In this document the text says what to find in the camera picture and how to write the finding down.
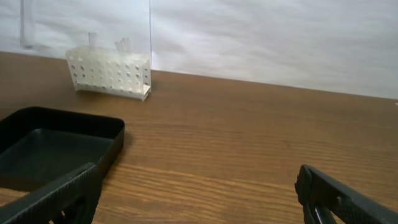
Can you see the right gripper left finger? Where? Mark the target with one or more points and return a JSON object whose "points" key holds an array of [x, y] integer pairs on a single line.
{"points": [[62, 196]]}

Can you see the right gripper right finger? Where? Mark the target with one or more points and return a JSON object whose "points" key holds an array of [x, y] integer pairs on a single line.
{"points": [[335, 199]]}

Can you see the clear test tube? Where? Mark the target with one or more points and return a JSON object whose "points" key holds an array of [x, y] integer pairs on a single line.
{"points": [[92, 40], [126, 45], [27, 25]]}

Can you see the black tray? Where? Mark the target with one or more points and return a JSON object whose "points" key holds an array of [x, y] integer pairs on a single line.
{"points": [[46, 149]]}

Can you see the white test tube rack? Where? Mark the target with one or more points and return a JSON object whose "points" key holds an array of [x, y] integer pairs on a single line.
{"points": [[105, 77]]}

